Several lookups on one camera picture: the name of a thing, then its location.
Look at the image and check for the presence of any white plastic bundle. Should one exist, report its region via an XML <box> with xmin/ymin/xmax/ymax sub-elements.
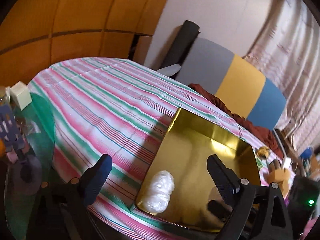
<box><xmin>142</xmin><ymin>170</ymin><xmax>175</xmax><ymax>214</ymax></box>

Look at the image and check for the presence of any yellow grey glove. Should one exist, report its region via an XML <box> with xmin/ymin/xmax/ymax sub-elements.
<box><xmin>256</xmin><ymin>146</ymin><xmax>270</xmax><ymax>160</ymax></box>

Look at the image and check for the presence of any gold metal tin box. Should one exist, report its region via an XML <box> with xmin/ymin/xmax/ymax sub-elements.
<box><xmin>135</xmin><ymin>108</ymin><xmax>261</xmax><ymax>232</ymax></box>

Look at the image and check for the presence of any dark red blanket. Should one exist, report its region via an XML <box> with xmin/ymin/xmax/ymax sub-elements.
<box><xmin>188</xmin><ymin>83</ymin><xmax>284</xmax><ymax>159</ymax></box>

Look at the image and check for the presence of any round green glass table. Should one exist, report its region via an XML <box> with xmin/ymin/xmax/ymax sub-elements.
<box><xmin>4</xmin><ymin>93</ymin><xmax>55</xmax><ymax>239</ymax></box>

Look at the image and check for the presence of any striped pink green bedsheet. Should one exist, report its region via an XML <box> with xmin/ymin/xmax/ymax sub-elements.
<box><xmin>27</xmin><ymin>57</ymin><xmax>296</xmax><ymax>240</ymax></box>

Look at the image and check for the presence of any grey yellow blue headboard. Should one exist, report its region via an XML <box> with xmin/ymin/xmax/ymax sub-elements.
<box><xmin>176</xmin><ymin>38</ymin><xmax>286</xmax><ymax>130</ymax></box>

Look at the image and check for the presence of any small white box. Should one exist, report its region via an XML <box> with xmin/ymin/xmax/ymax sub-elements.
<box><xmin>10</xmin><ymin>81</ymin><xmax>32</xmax><ymax>110</ymax></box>

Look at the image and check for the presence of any pink patterned curtain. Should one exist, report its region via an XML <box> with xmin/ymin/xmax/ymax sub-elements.
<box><xmin>245</xmin><ymin>0</ymin><xmax>319</xmax><ymax>153</ymax></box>

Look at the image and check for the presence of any black rolled mat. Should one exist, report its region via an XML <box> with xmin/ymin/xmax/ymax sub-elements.
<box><xmin>159</xmin><ymin>20</ymin><xmax>200</xmax><ymax>69</ymax></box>

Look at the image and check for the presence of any orange wooden wardrobe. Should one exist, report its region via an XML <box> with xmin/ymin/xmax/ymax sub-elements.
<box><xmin>1</xmin><ymin>0</ymin><xmax>167</xmax><ymax>86</ymax></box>

